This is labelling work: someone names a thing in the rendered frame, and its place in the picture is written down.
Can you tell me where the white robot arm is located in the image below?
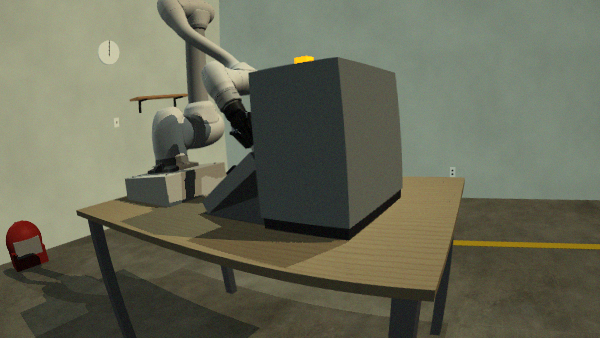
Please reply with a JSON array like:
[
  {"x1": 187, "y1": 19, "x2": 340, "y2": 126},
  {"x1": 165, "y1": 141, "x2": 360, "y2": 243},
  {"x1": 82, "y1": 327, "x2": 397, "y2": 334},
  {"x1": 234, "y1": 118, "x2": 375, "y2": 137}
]
[{"x1": 148, "y1": 0, "x2": 257, "y2": 174}]

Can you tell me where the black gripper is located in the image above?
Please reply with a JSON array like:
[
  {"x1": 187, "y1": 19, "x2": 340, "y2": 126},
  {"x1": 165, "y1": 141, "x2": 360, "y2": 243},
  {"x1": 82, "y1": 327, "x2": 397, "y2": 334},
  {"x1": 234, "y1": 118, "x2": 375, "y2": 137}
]
[{"x1": 223, "y1": 101, "x2": 254, "y2": 151}]

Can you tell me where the dark grey cabinet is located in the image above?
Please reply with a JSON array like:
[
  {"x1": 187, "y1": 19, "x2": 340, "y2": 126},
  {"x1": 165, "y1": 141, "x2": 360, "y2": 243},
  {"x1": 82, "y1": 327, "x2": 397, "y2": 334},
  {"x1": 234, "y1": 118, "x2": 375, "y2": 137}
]
[{"x1": 202, "y1": 56, "x2": 403, "y2": 240}]

